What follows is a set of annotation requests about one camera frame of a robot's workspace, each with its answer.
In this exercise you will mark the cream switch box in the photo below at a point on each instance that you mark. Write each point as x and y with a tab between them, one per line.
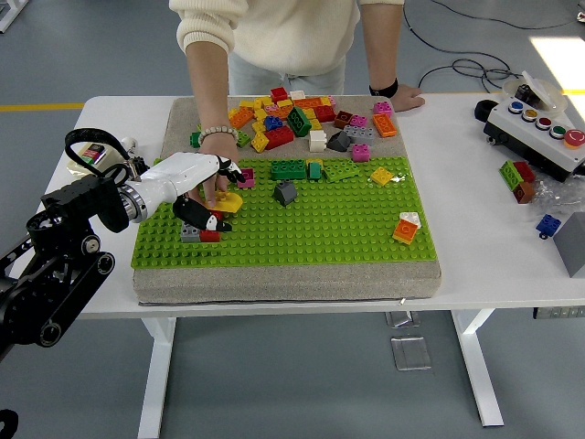
93	153

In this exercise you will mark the green two-stud brick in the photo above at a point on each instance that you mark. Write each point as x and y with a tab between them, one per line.
195	139

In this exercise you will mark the person's right forearm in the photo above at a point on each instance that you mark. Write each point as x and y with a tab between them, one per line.
210	87

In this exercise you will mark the teal green building brick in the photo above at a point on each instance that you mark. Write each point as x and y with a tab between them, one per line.
315	171

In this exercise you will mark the orange eight-stud brick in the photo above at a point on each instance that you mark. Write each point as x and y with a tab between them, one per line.
307	103
384	125
241	118

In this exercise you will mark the green studded baseplate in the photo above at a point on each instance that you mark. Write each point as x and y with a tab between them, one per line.
343	228

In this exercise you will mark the blue four-stud brick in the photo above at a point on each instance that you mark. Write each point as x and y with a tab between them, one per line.
273	122
548	225

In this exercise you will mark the person's right hand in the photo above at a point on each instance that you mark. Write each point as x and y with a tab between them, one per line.
219	147

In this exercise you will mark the white push-button control box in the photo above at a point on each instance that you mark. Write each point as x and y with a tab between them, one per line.
525	137

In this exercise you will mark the red building brick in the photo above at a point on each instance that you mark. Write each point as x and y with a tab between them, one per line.
524	171

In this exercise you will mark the orange four-stud brick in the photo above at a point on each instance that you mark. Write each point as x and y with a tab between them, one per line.
406	231

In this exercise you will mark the round translucent lidded container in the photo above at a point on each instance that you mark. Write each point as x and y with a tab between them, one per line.
546	91

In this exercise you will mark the grey-brown cushion mat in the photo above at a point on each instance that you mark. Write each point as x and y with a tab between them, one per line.
283	283

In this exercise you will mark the yellow building brick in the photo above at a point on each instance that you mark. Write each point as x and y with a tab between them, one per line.
258	126
325	101
284	103
247	104
262	101
259	114
315	161
315	122

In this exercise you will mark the person's left hand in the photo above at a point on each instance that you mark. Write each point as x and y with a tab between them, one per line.
407	98

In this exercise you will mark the clear floor socket cover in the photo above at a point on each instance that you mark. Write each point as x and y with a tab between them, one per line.
402	318
411	354

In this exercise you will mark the white bulb-shaped part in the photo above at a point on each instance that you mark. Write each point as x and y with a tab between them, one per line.
129	142

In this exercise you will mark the white furniture frame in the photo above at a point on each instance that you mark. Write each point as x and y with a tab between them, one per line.
10	13

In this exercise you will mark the pink four-stud brick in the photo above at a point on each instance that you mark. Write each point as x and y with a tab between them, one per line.
358	120

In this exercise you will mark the person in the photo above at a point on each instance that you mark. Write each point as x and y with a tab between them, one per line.
283	32

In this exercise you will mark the dark green eight-stud brick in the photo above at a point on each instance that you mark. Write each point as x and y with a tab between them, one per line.
289	170
299	121

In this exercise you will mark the pink building brick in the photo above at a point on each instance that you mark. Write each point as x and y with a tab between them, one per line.
272	108
332	100

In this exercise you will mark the white four-stud brick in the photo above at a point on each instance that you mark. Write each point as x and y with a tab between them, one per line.
410	218
317	141

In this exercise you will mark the grey box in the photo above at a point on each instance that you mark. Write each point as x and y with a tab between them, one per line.
573	247

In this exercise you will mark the red four-stud brick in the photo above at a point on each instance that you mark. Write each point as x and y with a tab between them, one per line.
279	94

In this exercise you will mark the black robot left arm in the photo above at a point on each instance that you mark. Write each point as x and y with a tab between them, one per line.
87	201

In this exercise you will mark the under-table control panel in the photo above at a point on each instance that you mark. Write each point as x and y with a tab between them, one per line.
560	313

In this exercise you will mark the orange building brick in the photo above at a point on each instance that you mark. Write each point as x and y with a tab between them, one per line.
282	113

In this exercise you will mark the white building brick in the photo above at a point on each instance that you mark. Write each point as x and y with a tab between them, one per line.
298	94

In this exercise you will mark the dark grey sloped brick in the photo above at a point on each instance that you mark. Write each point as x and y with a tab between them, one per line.
284	193
338	142

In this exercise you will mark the magenta four-stud brick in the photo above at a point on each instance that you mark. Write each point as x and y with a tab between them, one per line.
248	179
361	152
383	108

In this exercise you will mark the lime green eight-stud brick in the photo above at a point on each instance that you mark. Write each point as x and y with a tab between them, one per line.
508	176
243	139

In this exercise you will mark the person's left forearm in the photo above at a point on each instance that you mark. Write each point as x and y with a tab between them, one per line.
381	46

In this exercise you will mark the clear plastic bag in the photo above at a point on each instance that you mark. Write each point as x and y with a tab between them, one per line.
555	194

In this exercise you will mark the lime green flat plate brick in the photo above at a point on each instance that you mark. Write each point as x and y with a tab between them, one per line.
342	172

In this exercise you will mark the grey eight-stud brick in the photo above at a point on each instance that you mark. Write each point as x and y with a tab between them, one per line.
359	134
189	234

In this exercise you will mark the yellow four-stud brick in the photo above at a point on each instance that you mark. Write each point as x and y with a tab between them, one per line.
382	176

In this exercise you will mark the black wristband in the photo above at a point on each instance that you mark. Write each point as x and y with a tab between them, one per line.
384	88

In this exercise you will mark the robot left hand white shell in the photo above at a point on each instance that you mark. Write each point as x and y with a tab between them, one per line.
178	176

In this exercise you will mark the white table leg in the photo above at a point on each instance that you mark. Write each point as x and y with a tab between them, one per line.
475	366
155	388

